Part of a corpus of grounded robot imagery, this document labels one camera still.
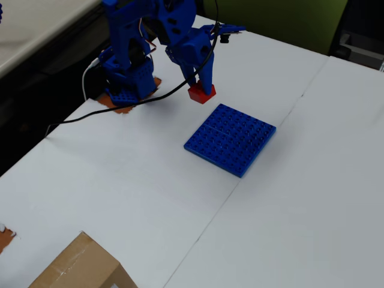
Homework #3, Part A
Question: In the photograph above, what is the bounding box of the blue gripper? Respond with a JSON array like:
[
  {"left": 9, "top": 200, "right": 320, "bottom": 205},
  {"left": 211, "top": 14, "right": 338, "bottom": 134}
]
[{"left": 164, "top": 25, "right": 217, "bottom": 95}]

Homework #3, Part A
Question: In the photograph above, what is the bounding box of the red 2x2 toy block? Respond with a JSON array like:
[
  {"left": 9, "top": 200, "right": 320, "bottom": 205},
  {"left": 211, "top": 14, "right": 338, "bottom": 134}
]
[{"left": 187, "top": 83, "right": 217, "bottom": 105}]

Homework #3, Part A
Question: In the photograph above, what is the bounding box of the blue 8x8 toy baseplate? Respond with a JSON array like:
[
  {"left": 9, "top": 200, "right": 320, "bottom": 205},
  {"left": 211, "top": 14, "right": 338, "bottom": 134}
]
[{"left": 183, "top": 103, "right": 277, "bottom": 179}]

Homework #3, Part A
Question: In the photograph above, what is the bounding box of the green chair back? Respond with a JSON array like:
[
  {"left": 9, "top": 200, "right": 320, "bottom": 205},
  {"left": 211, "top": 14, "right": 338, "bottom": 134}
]
[{"left": 203, "top": 0, "right": 349, "bottom": 56}]

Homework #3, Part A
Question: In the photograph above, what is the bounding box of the grey box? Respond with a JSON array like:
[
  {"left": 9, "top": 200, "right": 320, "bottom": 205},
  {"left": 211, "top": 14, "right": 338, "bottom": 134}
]
[{"left": 338, "top": 29, "right": 384, "bottom": 73}]

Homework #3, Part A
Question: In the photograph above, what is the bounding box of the white background table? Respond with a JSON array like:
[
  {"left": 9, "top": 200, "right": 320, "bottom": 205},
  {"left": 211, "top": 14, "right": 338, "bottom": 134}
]
[{"left": 0, "top": 0, "right": 101, "bottom": 79}]

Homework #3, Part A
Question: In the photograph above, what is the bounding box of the brown cardboard box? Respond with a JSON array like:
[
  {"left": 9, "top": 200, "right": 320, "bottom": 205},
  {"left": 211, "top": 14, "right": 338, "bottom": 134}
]
[{"left": 28, "top": 230, "right": 139, "bottom": 288}]

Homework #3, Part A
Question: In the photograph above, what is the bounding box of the black cable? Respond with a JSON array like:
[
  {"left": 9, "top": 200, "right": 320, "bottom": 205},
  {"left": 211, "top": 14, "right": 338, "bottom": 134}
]
[{"left": 44, "top": 0, "right": 220, "bottom": 138}]

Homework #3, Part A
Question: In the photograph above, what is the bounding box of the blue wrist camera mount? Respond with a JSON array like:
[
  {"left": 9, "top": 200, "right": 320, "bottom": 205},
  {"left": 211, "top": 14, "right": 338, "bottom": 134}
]
[{"left": 206, "top": 23, "right": 247, "bottom": 44}]

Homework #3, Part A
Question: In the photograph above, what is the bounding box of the white cable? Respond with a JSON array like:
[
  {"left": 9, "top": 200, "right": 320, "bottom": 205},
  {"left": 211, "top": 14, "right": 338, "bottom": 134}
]
[{"left": 82, "top": 58, "right": 100, "bottom": 101}]

